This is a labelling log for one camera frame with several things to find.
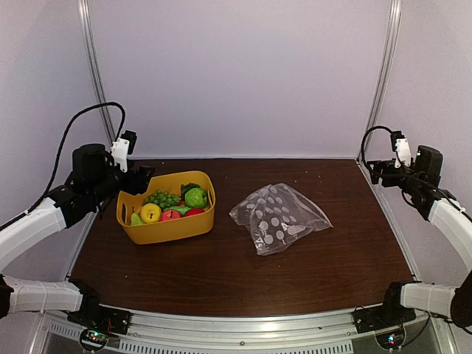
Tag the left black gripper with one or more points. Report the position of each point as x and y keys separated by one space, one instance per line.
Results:
x=138 y=181

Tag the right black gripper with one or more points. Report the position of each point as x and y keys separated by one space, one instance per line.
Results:
x=375 y=175

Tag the green toy grapes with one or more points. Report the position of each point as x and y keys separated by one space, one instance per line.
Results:
x=163 y=199

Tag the yellow toy apple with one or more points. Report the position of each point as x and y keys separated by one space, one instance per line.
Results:
x=150 y=213

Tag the red toy apple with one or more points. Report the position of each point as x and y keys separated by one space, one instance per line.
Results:
x=169 y=215
x=194 y=211

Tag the yellow plastic basket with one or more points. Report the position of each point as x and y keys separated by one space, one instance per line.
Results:
x=164 y=231

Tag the clear dotted zip bag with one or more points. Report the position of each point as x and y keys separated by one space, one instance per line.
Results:
x=276 y=216

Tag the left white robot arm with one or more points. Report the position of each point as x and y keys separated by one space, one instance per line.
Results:
x=97 y=175

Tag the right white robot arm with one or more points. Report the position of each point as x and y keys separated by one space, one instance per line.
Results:
x=444 y=243

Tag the green toy pear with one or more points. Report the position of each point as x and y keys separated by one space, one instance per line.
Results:
x=136 y=220

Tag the green toy cabbage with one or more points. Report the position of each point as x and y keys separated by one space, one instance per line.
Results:
x=196 y=198

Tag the right circuit board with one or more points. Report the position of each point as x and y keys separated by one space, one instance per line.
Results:
x=391 y=339

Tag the circuit board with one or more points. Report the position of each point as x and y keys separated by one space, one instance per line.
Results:
x=92 y=340
x=391 y=339

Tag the left circuit board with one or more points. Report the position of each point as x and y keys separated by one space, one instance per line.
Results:
x=92 y=340

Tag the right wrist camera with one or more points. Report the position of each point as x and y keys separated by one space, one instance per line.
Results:
x=401 y=148

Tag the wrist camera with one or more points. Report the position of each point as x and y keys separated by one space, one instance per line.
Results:
x=401 y=148
x=121 y=148

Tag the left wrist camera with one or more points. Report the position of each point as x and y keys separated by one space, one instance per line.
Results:
x=121 y=148

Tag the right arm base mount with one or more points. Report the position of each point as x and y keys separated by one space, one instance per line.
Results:
x=383 y=313

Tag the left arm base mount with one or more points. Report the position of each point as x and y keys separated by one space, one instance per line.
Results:
x=95 y=316

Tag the right aluminium frame post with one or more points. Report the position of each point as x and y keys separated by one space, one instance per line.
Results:
x=389 y=49

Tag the aluminium frame post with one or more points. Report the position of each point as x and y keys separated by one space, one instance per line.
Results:
x=389 y=49
x=93 y=64

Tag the left aluminium frame post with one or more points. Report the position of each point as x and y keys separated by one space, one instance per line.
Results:
x=93 y=64

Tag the front aluminium rail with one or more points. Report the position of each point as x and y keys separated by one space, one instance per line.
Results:
x=328 y=332

